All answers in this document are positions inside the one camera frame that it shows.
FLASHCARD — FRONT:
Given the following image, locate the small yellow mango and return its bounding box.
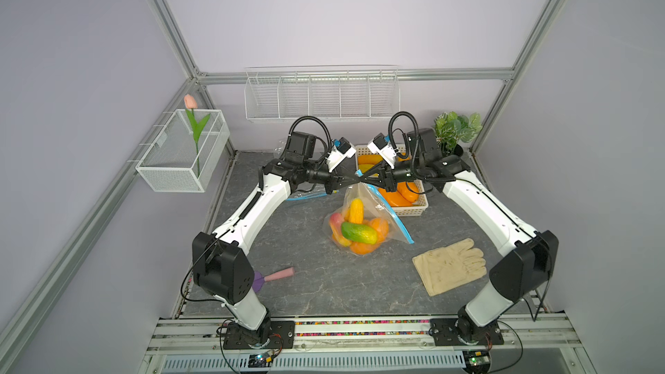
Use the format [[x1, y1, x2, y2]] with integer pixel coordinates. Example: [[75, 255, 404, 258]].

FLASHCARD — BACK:
[[358, 164, 373, 173]]

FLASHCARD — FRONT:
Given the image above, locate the orange wrinkled small mango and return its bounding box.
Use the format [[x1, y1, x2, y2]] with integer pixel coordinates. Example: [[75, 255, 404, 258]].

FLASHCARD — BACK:
[[358, 154, 383, 166]]

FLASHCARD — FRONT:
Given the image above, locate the orange mango top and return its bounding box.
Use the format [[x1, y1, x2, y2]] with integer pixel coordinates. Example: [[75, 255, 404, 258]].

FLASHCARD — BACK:
[[379, 189, 413, 208]]

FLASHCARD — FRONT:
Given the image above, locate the red yellow mango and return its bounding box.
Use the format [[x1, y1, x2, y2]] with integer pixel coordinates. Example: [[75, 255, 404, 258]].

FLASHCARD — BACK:
[[328, 212, 352, 248]]

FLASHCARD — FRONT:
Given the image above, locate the large orange mango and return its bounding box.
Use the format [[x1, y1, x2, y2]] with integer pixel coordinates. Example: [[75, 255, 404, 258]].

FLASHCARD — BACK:
[[345, 218, 390, 256]]

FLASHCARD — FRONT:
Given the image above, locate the clear zip-top bag blue zipper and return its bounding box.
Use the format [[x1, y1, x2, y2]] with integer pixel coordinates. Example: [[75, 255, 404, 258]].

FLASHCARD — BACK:
[[322, 183, 414, 256]]

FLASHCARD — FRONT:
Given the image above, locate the green mango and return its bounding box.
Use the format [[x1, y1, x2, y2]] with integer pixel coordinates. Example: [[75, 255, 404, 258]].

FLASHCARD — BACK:
[[341, 222, 379, 245]]

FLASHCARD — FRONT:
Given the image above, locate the spare clear zip-top bag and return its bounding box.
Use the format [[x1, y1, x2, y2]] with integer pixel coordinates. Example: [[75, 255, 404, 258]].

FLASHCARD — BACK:
[[274, 140, 327, 202]]

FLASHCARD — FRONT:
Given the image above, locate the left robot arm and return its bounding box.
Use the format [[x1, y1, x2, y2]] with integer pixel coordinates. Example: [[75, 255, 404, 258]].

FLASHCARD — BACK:
[[190, 132, 356, 332]]

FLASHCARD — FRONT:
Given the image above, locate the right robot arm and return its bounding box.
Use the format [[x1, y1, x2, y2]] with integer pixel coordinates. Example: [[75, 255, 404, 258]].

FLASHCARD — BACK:
[[363, 128, 559, 344]]

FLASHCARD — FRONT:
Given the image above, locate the black glossy plant pot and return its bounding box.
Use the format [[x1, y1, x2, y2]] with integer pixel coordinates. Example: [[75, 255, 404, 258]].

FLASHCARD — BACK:
[[453, 145, 464, 158]]

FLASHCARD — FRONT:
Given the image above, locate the white perforated plastic basket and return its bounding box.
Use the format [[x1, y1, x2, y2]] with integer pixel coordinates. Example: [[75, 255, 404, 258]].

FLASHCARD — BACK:
[[356, 145, 429, 216]]

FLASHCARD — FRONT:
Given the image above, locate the green artificial plant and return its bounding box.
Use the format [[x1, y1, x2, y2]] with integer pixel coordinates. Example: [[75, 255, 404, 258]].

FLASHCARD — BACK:
[[435, 112, 483, 155]]

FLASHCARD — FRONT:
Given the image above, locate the beige work glove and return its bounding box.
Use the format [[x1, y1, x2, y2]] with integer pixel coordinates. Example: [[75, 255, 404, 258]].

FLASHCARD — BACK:
[[412, 238, 488, 297]]

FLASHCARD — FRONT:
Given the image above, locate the purple pink scoop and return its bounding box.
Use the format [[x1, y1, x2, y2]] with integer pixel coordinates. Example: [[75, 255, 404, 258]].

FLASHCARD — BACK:
[[252, 267, 295, 293]]

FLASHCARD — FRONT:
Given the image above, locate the pink artificial tulip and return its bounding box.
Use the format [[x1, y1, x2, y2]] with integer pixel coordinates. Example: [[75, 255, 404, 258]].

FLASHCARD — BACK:
[[184, 95, 211, 177]]

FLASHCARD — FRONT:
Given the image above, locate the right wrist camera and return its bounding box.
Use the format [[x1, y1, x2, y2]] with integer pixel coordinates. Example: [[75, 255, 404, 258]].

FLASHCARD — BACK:
[[367, 133, 397, 169]]

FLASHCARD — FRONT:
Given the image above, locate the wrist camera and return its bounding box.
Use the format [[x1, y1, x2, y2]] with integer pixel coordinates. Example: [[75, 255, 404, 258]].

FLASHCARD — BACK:
[[367, 133, 397, 169], [326, 138, 357, 172]]

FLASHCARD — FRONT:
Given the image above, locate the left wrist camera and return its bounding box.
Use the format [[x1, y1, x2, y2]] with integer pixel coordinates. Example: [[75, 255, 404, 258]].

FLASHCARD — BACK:
[[326, 138, 357, 172]]

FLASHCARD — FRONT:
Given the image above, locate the white wire wall shelf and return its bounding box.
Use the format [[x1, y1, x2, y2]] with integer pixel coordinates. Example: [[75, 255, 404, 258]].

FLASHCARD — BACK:
[[244, 65, 401, 122]]

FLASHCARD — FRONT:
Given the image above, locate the white mesh wall basket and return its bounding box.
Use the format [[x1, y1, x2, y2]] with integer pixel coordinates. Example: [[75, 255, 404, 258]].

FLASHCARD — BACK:
[[135, 108, 230, 193]]

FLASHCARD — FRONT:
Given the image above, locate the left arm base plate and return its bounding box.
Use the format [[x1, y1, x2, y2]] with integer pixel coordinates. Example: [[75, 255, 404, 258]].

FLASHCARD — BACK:
[[223, 320, 295, 350]]

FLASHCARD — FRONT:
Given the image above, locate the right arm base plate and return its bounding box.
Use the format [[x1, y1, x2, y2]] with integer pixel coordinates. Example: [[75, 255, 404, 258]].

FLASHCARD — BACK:
[[428, 317, 504, 347]]

